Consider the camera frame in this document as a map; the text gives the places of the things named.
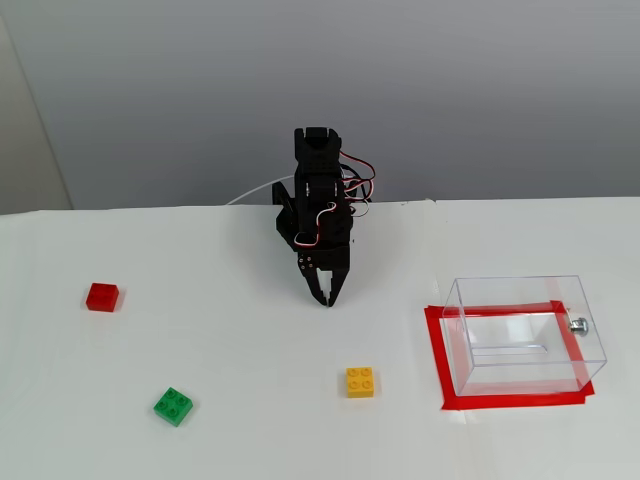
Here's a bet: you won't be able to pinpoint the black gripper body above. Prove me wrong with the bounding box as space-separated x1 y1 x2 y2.
292 199 354 254

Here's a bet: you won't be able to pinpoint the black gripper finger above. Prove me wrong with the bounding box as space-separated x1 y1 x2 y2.
319 245 351 307
298 252 329 307

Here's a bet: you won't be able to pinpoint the red lego brick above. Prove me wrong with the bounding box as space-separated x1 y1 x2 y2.
84 282 121 313

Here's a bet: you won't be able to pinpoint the yellow lego brick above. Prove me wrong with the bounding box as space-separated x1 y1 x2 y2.
345 366 377 400

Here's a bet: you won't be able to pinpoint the green lego brick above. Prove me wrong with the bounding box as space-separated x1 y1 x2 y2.
152 386 195 429

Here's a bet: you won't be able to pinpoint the silver metal box lock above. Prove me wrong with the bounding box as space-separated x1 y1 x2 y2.
566 310 591 337

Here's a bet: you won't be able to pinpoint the transparent plastic box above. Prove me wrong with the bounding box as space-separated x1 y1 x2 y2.
442 273 609 397

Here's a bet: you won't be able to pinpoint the black table clamp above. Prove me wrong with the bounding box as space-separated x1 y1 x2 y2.
271 180 302 251

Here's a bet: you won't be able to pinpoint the red white black servo wires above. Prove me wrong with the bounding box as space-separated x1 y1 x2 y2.
293 152 377 249

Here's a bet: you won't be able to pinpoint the white cable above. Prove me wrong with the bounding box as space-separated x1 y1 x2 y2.
224 175 296 206

